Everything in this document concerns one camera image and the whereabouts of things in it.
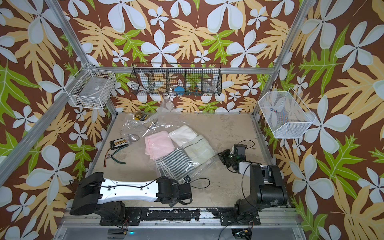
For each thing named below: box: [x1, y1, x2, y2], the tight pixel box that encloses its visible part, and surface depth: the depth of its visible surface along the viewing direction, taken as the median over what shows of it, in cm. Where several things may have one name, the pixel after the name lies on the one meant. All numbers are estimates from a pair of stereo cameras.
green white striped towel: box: [155, 148, 200, 180], surface depth 90 cm
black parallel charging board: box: [110, 137, 129, 150], surface depth 103 cm
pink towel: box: [145, 130, 175, 160], surface depth 100 cm
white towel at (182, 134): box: [168, 125, 198, 148], surface depth 104 cm
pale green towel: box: [182, 135, 216, 163], surface depth 97 cm
